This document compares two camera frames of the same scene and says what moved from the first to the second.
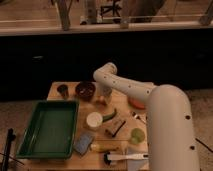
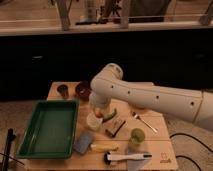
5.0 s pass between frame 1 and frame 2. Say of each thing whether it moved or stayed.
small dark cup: stayed
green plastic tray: stayed
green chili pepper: stayed
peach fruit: moved
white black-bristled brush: stayed
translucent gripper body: moved
